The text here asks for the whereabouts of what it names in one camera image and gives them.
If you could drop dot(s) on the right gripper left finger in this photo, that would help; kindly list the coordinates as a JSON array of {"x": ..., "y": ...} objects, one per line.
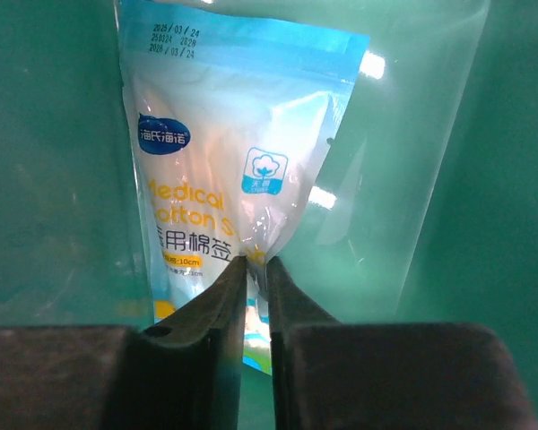
[{"x": 184, "y": 372}]

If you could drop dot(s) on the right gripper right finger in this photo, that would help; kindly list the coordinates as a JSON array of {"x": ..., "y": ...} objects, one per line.
[{"x": 433, "y": 375}]

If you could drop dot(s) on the teal medicine kit box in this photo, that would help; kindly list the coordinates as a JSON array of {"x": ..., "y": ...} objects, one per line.
[{"x": 426, "y": 208}]

